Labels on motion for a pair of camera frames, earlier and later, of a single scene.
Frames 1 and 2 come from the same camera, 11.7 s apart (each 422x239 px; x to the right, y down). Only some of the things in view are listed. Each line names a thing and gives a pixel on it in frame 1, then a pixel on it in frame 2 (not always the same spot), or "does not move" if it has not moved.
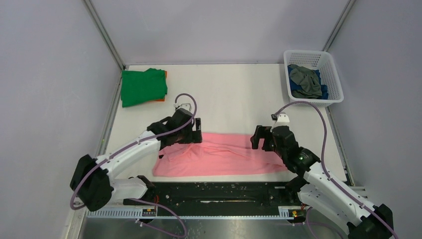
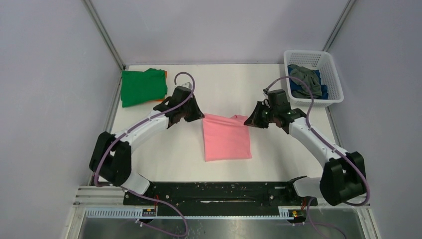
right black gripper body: [265, 132] → [272, 112]
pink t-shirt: [221, 154] → [226, 138]
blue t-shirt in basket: [323, 87] does not move
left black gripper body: [187, 136] → [184, 108]
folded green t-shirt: [139, 87] does not move
